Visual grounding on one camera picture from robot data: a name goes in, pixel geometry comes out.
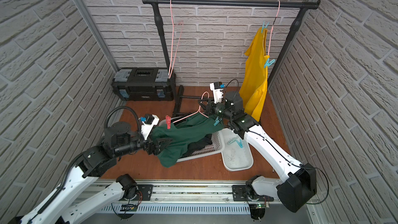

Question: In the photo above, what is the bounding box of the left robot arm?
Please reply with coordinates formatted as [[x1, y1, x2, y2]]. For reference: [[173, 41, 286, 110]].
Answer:
[[10, 106, 172, 224]]

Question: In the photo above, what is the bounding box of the red clothespin green shirt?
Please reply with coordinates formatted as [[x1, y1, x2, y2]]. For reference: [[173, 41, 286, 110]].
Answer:
[[165, 115, 171, 130]]

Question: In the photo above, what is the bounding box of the black clothes rack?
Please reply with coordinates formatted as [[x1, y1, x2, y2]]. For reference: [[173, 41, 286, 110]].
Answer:
[[141, 0, 321, 117]]

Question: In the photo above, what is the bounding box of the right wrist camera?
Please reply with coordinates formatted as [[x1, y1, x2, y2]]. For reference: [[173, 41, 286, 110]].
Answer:
[[209, 82, 225, 103]]

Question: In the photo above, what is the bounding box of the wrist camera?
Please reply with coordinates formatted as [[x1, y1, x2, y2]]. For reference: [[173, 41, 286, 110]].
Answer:
[[209, 82, 225, 103], [140, 114, 160, 140]]

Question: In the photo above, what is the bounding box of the teal clothespin green shirt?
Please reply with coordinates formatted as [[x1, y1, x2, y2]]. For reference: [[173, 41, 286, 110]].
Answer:
[[214, 116, 223, 126]]

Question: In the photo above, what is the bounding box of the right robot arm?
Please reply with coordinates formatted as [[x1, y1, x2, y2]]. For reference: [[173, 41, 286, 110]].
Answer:
[[198, 92, 320, 213]]

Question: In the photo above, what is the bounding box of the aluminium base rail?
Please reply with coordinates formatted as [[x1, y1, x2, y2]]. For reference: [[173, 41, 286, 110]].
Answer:
[[52, 179, 330, 224]]

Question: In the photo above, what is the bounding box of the pink hanger of black shirt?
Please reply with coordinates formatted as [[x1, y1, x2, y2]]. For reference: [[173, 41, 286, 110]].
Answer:
[[168, 0, 184, 79]]

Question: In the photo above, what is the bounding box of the yellow t-shirt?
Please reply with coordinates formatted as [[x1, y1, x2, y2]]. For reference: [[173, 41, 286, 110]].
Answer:
[[239, 28, 269, 121]]

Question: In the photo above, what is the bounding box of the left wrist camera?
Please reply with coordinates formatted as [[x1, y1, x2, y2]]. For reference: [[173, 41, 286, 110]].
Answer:
[[140, 114, 160, 140]]

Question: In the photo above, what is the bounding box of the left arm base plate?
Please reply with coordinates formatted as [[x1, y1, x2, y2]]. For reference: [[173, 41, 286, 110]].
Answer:
[[123, 184, 154, 201]]

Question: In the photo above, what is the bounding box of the green t-shirt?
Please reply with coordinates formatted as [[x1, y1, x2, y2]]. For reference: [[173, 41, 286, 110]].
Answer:
[[150, 113, 224, 168]]

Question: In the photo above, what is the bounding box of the white perforated laundry basket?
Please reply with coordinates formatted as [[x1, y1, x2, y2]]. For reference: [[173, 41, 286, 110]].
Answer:
[[159, 119, 224, 163]]

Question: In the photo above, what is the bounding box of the pink hanger of green shirt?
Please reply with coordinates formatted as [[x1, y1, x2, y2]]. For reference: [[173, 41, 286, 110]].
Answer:
[[173, 91, 210, 124]]

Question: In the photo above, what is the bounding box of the pink hanger of yellow shirt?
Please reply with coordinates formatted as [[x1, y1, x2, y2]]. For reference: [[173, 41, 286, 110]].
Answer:
[[267, 0, 281, 56]]

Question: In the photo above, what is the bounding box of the black t-shirt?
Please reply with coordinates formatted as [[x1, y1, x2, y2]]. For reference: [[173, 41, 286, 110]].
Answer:
[[181, 134, 212, 158]]

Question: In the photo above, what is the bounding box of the teal clothespin yellow shirt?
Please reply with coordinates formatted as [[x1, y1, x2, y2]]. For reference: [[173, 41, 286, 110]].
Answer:
[[261, 22, 269, 33], [264, 58, 276, 68]]

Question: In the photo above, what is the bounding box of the black toolbox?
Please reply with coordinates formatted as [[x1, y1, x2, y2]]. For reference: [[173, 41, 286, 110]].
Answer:
[[111, 68, 174, 101]]

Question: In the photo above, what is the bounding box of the white plastic tray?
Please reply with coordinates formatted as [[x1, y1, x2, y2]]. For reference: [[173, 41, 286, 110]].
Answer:
[[220, 129, 254, 172]]

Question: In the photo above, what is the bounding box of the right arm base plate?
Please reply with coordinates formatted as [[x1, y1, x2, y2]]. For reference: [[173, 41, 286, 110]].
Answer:
[[232, 185, 260, 202]]

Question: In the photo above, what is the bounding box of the teal clothespin lower yellow shirt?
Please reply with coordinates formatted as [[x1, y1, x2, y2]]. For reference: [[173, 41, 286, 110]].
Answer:
[[264, 58, 276, 68]]

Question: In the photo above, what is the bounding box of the teal clothespin upper yellow shirt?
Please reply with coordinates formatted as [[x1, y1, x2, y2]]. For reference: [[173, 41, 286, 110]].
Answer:
[[261, 22, 269, 33]]

